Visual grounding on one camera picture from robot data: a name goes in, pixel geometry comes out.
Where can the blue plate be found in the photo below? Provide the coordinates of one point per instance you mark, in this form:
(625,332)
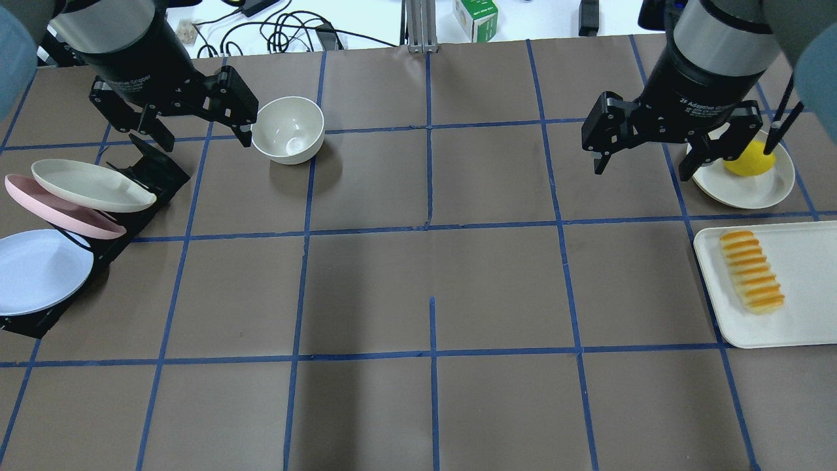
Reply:
(40,269)

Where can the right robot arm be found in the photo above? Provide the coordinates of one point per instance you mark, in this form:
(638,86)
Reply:
(715,53)

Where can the cream plate under lemon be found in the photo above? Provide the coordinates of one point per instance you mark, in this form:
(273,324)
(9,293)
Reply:
(758,192)

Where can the aluminium frame post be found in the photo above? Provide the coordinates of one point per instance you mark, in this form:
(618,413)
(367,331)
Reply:
(418,26)

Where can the black plate rack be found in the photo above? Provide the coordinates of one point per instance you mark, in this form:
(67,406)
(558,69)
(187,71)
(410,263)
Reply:
(156,172)

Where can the green white box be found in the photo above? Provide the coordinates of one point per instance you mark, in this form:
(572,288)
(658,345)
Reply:
(478,19)

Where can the white rectangular tray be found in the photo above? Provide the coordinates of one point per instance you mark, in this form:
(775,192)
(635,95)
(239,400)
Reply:
(803,256)

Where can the black power adapter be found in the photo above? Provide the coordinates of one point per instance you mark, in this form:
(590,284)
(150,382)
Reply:
(328,37)

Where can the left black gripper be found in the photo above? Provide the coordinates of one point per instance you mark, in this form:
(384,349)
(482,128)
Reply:
(134,67)

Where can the white bowl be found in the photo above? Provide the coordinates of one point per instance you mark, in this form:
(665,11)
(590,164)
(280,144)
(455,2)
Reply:
(289,130)

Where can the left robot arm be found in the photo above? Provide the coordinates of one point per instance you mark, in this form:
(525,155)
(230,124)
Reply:
(25,24)

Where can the pink plate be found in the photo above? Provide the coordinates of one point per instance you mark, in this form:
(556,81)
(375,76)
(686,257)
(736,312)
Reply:
(84,221)

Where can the cream plate in rack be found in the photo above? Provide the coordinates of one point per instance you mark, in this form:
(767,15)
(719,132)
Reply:
(92,186)

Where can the yellow lemon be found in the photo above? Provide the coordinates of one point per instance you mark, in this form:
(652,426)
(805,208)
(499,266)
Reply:
(752,162)

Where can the striped bread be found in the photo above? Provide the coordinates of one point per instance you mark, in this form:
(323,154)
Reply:
(750,272)

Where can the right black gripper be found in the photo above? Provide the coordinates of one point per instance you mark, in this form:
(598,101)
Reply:
(698,80)

